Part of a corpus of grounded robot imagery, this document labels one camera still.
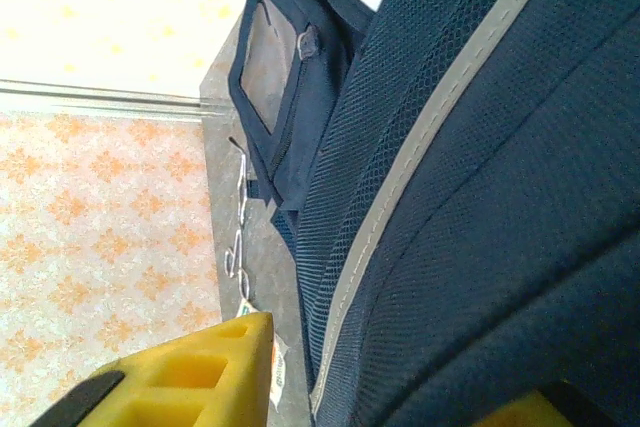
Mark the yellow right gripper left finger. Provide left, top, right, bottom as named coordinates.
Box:
left=47, top=311, right=275, bottom=427

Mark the white printed packet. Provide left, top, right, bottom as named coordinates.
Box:
left=237, top=296, right=290, bottom=406

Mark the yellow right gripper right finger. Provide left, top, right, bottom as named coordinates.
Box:
left=479, top=389, right=577, bottom=427

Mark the navy blue backpack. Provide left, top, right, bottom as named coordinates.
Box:
left=227, top=0, right=640, bottom=427

